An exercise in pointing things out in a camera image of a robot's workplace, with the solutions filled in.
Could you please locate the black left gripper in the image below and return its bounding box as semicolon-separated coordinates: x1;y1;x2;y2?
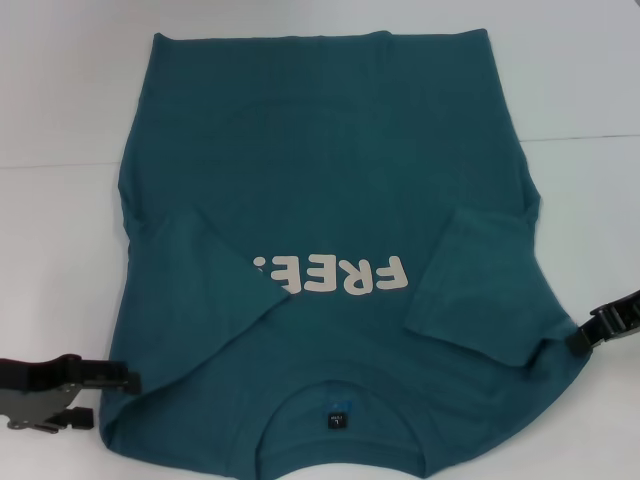
0;352;143;434

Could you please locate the teal FREE print T-shirt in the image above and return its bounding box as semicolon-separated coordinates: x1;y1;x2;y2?
99;29;594;476

